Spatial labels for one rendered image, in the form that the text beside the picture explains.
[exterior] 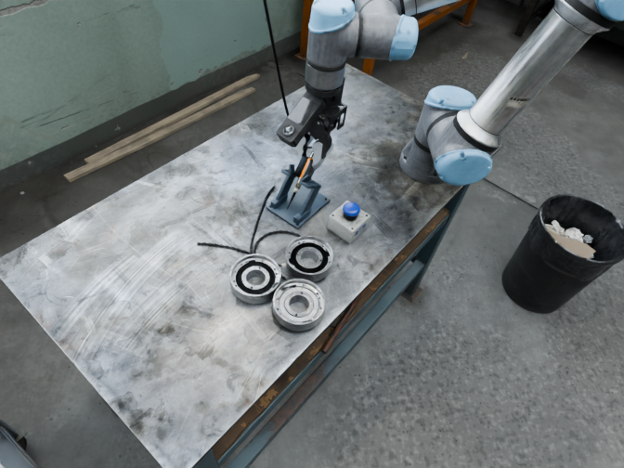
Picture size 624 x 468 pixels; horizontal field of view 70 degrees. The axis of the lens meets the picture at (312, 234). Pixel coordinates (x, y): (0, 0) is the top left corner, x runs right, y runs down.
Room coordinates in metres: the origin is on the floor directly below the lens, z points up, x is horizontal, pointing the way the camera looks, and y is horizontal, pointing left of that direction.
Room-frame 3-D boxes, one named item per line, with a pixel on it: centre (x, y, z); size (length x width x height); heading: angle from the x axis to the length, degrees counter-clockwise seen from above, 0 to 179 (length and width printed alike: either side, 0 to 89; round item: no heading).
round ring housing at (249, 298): (0.51, 0.10, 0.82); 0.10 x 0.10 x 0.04
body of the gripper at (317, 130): (0.80, 0.02, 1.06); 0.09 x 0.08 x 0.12; 148
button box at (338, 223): (0.71, -0.08, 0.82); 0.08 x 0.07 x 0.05; 146
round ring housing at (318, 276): (0.58, 0.00, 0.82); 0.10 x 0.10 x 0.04
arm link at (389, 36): (0.82, -0.08, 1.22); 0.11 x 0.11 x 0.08; 9
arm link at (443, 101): (0.97, -0.29, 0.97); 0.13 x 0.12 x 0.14; 9
